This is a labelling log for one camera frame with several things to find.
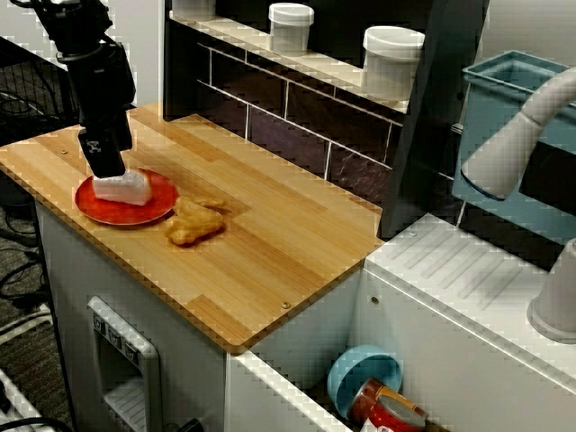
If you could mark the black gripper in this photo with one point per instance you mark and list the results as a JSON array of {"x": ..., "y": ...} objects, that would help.
[{"x": 103, "y": 85}]

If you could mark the tan toy chicken piece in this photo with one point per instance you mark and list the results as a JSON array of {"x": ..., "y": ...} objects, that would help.
[{"x": 193, "y": 222}]

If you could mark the orange label soup can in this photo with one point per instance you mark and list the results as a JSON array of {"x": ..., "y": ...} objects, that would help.
[{"x": 364, "y": 396}]

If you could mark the red tomato can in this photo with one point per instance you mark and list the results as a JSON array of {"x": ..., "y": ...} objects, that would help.
[{"x": 396, "y": 416}]

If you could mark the red round plate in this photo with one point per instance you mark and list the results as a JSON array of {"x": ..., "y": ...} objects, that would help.
[{"x": 117, "y": 213}]

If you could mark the white toy kitchen cabinet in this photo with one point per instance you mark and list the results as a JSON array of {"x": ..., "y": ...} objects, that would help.
[{"x": 180, "y": 342}]

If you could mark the white toy oven panel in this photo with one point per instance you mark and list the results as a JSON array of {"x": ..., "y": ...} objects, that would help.
[{"x": 148, "y": 355}]

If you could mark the light blue bowl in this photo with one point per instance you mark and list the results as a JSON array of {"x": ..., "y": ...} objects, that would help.
[{"x": 346, "y": 369}]

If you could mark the light blue plastic bin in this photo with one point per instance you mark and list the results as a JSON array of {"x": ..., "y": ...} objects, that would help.
[{"x": 490, "y": 76}]

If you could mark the grey toy faucet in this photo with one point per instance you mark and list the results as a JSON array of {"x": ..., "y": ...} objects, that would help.
[{"x": 499, "y": 153}]

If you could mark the white toy sink unit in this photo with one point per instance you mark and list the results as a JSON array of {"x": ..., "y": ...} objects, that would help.
[{"x": 450, "y": 342}]

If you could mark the narrow dark kitchen post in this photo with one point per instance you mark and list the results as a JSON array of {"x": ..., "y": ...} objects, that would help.
[{"x": 173, "y": 67}]

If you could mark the aluminium extrusion frame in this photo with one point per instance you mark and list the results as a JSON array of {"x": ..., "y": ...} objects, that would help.
[{"x": 18, "y": 405}]

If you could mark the wide dark kitchen post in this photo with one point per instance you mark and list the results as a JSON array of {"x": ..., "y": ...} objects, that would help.
[{"x": 432, "y": 112}]

